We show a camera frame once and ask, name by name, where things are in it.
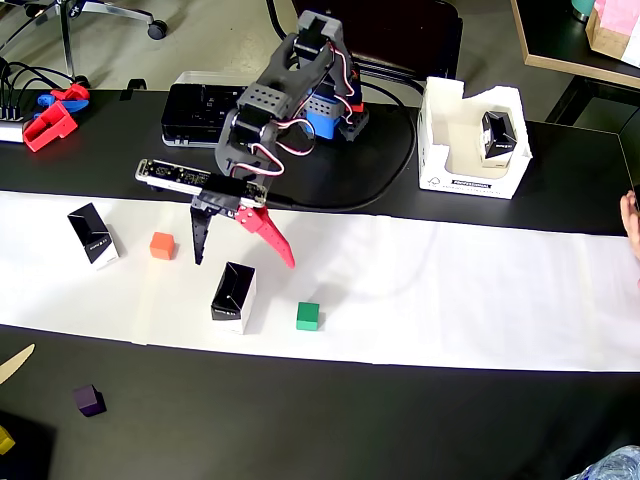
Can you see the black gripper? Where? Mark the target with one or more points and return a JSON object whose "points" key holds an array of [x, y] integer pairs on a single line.
{"points": [[246, 216]]}

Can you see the black white carton box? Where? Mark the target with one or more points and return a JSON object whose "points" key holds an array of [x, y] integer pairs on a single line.
{"points": [[232, 292], [90, 230], [500, 135]]}

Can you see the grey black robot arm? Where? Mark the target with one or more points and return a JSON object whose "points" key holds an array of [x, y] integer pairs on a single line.
{"points": [[280, 65]]}

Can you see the bare person hand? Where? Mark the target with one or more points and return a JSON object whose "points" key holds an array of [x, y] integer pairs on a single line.
{"points": [[631, 215]]}

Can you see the orange cube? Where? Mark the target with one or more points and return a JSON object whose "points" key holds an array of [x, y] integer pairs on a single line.
{"points": [[162, 246]]}

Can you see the green cube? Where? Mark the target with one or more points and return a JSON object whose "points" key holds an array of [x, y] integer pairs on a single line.
{"points": [[307, 316]]}

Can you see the black plastic case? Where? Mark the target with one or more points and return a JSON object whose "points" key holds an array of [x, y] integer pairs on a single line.
{"points": [[195, 115]]}

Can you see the black table clamp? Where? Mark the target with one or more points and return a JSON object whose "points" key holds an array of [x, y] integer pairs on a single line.
{"points": [[134, 87]]}

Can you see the blue printed part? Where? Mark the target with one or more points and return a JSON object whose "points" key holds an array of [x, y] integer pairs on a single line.
{"points": [[75, 105]]}

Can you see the white cardboard box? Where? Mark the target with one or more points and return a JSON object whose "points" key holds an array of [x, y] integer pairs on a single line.
{"points": [[435, 170]]}

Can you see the large red printed part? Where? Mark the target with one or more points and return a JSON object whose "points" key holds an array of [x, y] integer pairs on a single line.
{"points": [[50, 125]]}

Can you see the small red printed part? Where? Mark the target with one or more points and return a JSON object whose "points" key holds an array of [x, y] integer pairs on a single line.
{"points": [[72, 93]]}

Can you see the dark purple cube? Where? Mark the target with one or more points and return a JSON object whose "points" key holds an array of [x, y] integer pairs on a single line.
{"points": [[90, 400]]}

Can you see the white paper sheet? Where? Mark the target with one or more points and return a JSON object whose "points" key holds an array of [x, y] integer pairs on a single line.
{"points": [[450, 290]]}

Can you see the silver usb hub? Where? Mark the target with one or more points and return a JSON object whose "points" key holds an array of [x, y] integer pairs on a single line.
{"points": [[10, 131]]}

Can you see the black chair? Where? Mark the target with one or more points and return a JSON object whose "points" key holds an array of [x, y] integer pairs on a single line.
{"points": [[400, 35]]}

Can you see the office chair wheel base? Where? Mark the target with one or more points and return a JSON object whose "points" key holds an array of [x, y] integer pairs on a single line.
{"points": [[67, 30]]}

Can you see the yellow block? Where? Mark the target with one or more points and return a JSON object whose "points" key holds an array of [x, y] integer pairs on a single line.
{"points": [[6, 440]]}

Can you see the wood edged black table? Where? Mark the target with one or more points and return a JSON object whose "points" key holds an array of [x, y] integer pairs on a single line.
{"points": [[550, 30]]}

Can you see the teal thermos bottle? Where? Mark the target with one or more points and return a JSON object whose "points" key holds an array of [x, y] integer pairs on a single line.
{"points": [[582, 7]]}

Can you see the bluish crumpled plastic bottle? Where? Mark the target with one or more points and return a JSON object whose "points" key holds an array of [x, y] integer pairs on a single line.
{"points": [[610, 465]]}

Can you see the white bar camera board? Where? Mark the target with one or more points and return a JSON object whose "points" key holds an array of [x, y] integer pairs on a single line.
{"points": [[170, 175]]}

